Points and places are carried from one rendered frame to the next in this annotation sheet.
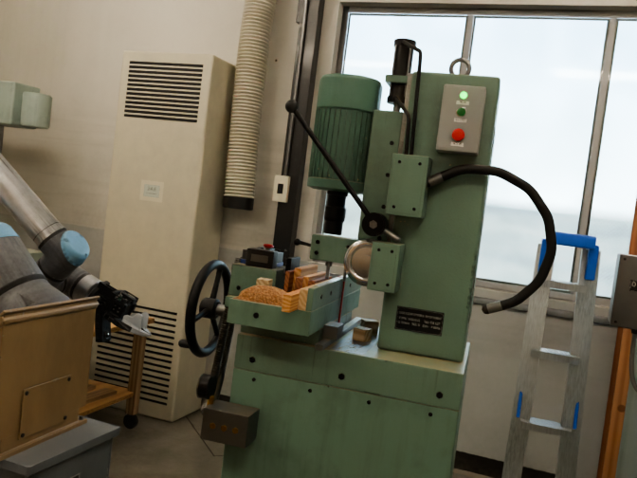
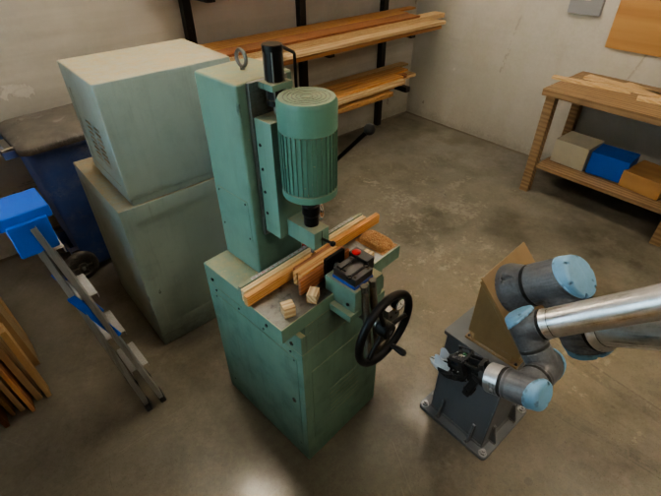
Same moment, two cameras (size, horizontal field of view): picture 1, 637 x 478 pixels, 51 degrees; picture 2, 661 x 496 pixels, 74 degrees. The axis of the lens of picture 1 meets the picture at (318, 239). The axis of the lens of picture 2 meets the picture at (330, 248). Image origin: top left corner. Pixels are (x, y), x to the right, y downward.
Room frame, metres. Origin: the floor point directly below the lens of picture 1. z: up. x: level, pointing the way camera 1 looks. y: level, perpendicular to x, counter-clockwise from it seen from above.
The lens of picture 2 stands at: (2.91, 0.63, 1.92)
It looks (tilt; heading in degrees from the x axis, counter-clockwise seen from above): 38 degrees down; 210
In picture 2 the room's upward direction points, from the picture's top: straight up
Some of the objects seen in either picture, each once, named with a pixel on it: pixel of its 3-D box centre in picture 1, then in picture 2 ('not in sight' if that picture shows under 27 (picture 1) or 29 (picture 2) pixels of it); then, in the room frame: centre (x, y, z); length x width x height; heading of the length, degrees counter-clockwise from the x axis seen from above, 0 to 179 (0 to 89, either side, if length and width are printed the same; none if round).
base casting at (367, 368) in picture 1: (360, 354); (292, 277); (1.84, -0.16, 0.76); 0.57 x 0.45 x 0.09; 75
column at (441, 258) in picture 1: (441, 216); (254, 172); (1.80, -0.32, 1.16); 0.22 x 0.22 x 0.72; 75
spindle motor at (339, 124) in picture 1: (344, 136); (308, 147); (1.87, -0.04, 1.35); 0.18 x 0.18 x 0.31
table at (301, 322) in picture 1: (286, 300); (335, 281); (1.89, 0.07, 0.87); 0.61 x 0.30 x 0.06; 165
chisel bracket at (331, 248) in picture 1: (336, 251); (308, 231); (1.86, -0.06, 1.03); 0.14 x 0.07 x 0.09; 75
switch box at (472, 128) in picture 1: (461, 119); not in sight; (1.66, -0.31, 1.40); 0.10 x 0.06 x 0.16; 75
